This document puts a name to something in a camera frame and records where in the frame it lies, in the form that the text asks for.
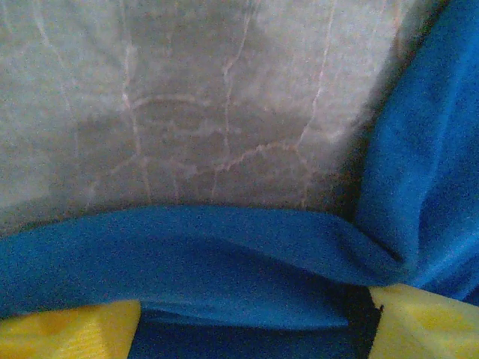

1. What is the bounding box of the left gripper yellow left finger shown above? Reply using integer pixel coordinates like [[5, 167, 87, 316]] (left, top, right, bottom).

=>
[[0, 298, 142, 359]]

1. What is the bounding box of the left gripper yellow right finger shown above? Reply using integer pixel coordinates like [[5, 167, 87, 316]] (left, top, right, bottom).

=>
[[368, 283, 479, 359]]

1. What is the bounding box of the blue printed t-shirt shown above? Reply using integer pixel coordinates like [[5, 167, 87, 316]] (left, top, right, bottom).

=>
[[0, 0, 479, 359]]

